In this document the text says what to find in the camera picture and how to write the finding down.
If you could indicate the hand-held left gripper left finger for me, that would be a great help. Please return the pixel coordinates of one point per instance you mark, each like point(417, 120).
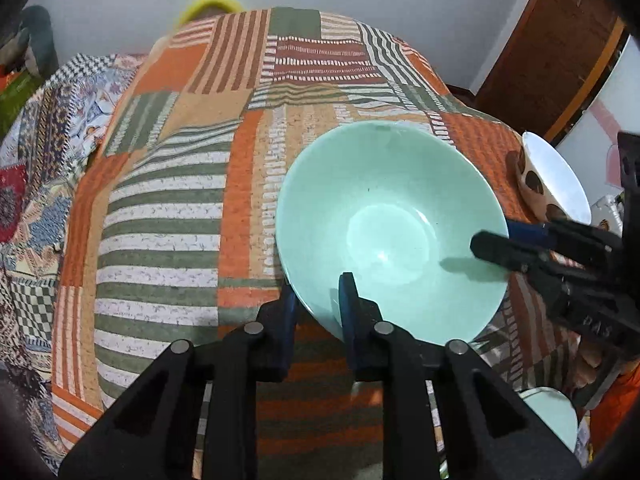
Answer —
point(288, 315)

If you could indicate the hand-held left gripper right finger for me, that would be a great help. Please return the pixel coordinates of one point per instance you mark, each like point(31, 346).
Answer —
point(347, 310)

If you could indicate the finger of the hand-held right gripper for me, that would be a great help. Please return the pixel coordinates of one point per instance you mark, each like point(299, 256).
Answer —
point(500, 249)
point(527, 232)

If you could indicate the white bowl brown spots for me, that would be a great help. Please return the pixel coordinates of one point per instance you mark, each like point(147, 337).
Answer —
point(555, 175)

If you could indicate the light green bowl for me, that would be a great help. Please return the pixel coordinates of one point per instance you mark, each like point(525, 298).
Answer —
point(380, 185)

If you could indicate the light green plate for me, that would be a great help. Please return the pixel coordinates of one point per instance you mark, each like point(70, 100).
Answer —
point(550, 412)

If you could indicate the person's right forearm orange sleeve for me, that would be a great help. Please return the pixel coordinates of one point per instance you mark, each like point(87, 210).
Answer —
point(625, 395)

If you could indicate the person's right hand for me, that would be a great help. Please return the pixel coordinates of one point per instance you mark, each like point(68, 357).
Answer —
point(587, 360)

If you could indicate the white panel pink marks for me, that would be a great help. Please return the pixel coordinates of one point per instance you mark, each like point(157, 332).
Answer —
point(600, 125)

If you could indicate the orange striped patchwork blanket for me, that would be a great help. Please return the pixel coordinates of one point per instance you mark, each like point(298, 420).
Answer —
point(165, 210)

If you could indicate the brown wooden door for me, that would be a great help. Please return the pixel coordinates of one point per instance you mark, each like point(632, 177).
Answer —
point(550, 60)

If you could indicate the patterned patchwork blanket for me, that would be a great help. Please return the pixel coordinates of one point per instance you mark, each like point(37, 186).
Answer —
point(40, 160)

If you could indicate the yellow padded hoop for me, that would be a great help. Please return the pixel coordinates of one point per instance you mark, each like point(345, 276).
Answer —
point(207, 2)

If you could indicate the green cardboard box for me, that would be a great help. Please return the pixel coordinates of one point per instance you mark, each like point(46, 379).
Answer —
point(15, 97)

